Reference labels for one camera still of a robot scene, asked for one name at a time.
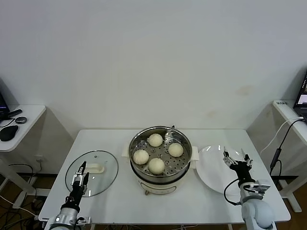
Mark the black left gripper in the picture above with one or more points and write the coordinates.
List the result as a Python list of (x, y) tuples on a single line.
[(76, 194)]

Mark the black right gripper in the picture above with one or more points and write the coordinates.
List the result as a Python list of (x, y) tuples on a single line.
[(244, 172)]

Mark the white steamed baozi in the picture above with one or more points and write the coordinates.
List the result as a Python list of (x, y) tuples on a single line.
[(155, 140), (156, 165), (140, 157), (175, 150)]

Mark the steel perforated steamer tray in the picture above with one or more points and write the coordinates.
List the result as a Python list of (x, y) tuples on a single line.
[(168, 165)]

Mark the white round plate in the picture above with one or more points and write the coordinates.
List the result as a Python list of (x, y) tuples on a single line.
[(211, 165)]

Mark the white side table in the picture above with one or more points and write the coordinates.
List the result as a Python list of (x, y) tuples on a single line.
[(28, 119), (283, 112)]

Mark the small printed label sticker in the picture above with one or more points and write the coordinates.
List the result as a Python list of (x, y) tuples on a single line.
[(281, 103)]

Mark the white electric pot base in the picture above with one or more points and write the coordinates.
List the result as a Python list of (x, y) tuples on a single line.
[(158, 185)]

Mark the round black puck device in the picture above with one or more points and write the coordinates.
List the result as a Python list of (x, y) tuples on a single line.
[(20, 120)]

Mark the black computer mouse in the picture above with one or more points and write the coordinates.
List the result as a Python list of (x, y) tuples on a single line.
[(8, 133)]

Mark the black open laptop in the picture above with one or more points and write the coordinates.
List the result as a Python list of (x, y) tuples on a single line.
[(301, 95), (3, 105)]

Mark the black stick shaped device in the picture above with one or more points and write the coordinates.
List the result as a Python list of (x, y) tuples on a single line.
[(13, 113)]

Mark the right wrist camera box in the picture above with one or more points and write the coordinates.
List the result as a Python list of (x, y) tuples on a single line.
[(261, 185)]

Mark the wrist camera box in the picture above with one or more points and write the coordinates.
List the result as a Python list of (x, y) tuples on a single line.
[(261, 185), (84, 219)]

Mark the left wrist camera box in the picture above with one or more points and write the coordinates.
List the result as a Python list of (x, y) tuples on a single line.
[(84, 219)]

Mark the white wall power plug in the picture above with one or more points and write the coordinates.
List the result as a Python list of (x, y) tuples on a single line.
[(39, 158)]

